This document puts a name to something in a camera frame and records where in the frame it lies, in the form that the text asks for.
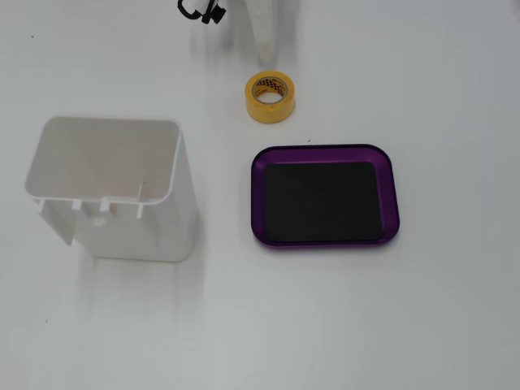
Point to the purple metal tray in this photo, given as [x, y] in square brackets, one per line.
[325, 199]

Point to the yellow tape roll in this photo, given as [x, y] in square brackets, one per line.
[270, 111]

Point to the white plastic box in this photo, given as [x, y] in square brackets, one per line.
[101, 158]

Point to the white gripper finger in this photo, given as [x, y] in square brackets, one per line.
[265, 28]

